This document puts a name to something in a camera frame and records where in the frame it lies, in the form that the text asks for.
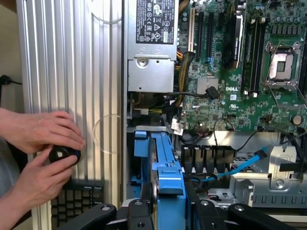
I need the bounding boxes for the black plug with cable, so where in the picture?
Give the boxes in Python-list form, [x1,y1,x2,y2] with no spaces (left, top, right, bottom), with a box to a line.
[0,74,24,87]

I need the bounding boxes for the green motherboard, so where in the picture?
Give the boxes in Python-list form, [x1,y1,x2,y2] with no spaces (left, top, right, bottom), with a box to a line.
[177,0,307,132]

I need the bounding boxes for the silver metal drive cage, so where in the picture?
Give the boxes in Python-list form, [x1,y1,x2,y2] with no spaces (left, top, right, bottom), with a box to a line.
[227,145,307,209]

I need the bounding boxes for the person right hand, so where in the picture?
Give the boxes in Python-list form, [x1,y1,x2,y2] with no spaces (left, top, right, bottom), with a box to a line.
[11,146,80,211]

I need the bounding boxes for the yellow black wire bundle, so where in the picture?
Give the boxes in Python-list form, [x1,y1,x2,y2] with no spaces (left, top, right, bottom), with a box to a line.
[163,0,195,115]

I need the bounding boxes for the black keyboard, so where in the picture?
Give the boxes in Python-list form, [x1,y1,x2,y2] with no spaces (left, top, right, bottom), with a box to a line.
[49,184,105,228]

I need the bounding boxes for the CPU socket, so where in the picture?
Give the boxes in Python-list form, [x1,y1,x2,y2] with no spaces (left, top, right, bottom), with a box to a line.
[262,40,302,91]

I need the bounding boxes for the long black wire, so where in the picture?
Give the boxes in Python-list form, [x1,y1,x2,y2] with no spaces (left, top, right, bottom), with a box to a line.
[236,129,264,151]

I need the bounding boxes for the black plastic air shroud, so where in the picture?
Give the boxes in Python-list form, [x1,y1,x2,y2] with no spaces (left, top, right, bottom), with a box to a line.
[180,144,237,174]

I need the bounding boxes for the person left hand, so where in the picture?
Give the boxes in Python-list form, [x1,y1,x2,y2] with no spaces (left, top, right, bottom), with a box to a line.
[4,107,86,154]

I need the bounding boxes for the open grey PC case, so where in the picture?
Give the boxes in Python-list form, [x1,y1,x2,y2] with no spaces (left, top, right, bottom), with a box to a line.
[121,0,307,230]

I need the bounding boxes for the black wire angled plug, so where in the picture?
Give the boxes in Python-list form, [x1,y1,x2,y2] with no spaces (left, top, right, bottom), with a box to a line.
[167,85,220,101]

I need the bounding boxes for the silver finned heatsink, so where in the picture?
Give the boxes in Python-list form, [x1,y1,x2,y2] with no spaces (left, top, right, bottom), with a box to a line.
[196,76,219,95]

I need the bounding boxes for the silver power supply unit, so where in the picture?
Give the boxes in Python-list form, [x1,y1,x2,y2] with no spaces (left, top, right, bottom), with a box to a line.
[127,0,179,93]

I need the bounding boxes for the person grey shirt torso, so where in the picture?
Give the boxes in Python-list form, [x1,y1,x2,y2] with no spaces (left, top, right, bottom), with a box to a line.
[0,138,21,199]

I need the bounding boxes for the black graphics card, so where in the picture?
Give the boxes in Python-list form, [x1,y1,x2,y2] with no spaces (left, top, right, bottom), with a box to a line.
[222,0,247,70]

